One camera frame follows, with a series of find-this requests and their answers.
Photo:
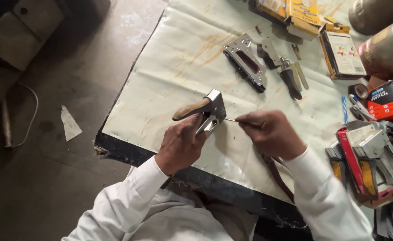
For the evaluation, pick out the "brown wrapped roll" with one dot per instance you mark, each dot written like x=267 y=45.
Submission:
x=389 y=47

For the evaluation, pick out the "person's white clothing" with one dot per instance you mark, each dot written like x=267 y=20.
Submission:
x=189 y=221

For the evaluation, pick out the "yellow cardboard boxes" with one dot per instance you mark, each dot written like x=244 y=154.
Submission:
x=297 y=15

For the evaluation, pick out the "grey wrapped roll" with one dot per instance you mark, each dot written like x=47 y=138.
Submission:
x=373 y=13

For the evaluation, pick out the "black tape roll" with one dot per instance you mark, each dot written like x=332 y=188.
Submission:
x=358 y=91

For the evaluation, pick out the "orange cardboard box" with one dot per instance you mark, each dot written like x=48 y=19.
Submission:
x=389 y=102

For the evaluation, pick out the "blue and white pen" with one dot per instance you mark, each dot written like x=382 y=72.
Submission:
x=358 y=105

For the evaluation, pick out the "white plastic table cover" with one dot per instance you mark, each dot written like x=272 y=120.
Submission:
x=183 y=67

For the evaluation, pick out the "person's right hand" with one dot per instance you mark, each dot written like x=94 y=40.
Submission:
x=273 y=134

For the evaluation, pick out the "white paper scrap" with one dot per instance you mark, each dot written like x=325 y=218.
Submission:
x=70 y=124

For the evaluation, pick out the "small dark metal part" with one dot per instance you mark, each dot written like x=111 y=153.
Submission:
x=258 y=30

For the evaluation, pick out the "thin metal pin tool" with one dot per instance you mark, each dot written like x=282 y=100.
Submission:
x=230 y=119

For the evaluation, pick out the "yellow and black staple gun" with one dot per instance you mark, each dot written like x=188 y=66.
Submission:
x=336 y=167

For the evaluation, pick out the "person's left hand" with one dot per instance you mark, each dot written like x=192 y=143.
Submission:
x=178 y=147

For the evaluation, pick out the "flat metal strip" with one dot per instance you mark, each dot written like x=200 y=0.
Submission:
x=302 y=76

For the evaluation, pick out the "small metal bracket piece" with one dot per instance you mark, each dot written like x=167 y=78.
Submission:
x=296 y=52

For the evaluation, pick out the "grey stone block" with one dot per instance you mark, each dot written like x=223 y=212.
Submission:
x=22 y=30

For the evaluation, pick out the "yellow box with white label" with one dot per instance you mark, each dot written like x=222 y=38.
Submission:
x=345 y=53

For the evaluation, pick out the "grey metal pipe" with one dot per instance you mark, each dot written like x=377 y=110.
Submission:
x=6 y=127

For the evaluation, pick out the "open silver staple gun body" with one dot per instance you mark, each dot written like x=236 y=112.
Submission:
x=245 y=60

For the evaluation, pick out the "person's right fingers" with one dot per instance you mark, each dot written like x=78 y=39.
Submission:
x=250 y=120

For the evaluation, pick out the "grey metal side plate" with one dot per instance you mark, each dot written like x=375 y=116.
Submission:
x=271 y=52

